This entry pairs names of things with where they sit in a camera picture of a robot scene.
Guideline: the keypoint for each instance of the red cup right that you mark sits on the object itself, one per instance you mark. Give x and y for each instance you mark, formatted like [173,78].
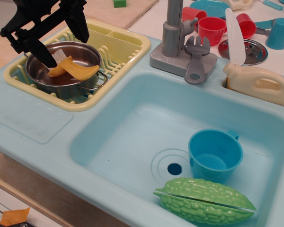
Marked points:
[247,26]

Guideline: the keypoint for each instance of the yellow dish brush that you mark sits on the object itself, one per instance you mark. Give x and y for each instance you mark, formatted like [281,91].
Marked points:
[65,64]

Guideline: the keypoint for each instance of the red cup front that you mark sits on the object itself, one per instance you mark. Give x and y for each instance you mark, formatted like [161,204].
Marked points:
[212,28]

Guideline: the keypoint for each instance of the blue plastic plate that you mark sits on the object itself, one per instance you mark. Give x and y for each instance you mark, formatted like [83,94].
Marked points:
[213,8]

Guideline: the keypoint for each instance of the wooden board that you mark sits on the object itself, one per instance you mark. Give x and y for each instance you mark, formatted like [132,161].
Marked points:
[122,17]

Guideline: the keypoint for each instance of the cream detergent bottle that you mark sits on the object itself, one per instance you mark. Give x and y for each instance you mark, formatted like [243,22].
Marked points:
[256,82]

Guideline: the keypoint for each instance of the pale yellow dish rack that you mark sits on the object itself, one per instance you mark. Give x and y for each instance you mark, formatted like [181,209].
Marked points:
[120,51]

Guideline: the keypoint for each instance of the orange tape piece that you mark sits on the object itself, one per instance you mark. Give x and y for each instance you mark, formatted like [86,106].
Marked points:
[12,217]

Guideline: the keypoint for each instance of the blue toy utensil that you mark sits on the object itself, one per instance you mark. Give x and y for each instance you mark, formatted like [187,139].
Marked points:
[265,24]

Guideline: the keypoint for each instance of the grey toy faucet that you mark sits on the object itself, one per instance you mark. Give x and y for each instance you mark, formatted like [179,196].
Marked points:
[170,55]

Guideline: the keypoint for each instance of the green block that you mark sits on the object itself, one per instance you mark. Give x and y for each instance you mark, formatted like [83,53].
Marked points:
[120,3]

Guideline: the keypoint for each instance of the stainless steel pot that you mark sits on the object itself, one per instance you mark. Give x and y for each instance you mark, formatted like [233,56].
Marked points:
[66,86]

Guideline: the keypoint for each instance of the grey toy fork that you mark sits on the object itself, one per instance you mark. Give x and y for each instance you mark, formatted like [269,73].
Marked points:
[197,47]

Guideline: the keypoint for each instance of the blue plastic cup in sink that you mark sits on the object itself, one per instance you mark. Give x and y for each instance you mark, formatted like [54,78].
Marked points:
[214,154]

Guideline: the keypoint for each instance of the green bitter melon toy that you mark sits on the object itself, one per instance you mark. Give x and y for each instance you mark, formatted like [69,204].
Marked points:
[204,201]

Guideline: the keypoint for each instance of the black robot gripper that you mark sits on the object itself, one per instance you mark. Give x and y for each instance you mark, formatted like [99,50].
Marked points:
[35,18]

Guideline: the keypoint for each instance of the red cup behind faucet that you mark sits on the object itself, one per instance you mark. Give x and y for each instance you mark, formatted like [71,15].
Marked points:
[189,14]

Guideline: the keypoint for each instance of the light blue toy sink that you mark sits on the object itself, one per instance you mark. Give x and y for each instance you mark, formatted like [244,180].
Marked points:
[99,167]

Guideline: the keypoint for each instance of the cream toy item top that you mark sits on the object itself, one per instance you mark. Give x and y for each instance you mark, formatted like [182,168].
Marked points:
[239,4]

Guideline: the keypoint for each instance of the blue cup upside down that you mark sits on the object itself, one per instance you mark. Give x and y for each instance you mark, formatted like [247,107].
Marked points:
[275,39]

